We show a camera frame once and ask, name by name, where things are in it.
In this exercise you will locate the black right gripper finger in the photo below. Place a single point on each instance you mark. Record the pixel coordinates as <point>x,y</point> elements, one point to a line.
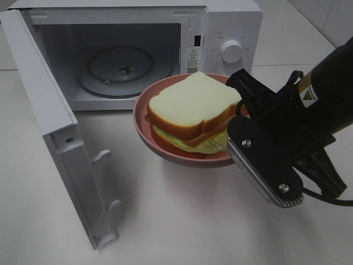
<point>258,99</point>
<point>318,167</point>

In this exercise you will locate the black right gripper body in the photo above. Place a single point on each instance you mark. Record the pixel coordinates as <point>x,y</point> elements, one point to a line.
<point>288,126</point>

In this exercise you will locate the white bread sandwich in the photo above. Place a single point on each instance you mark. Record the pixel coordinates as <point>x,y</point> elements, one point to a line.
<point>190,117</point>

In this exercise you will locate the pink round plate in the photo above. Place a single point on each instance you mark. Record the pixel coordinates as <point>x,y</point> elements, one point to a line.
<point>169,152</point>

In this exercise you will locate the white microwave door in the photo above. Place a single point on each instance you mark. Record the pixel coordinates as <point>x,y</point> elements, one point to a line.
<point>59,128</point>

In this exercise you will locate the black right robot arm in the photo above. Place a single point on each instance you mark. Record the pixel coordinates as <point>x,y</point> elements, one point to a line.
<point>326,95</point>

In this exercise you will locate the upper white power knob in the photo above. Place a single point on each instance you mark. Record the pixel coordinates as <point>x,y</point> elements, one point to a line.
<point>231,50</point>

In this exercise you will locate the glass microwave turntable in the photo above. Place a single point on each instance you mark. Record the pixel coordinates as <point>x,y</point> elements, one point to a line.
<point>125,71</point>

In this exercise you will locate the white microwave oven body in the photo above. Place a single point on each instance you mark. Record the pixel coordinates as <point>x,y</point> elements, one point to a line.
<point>69,33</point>

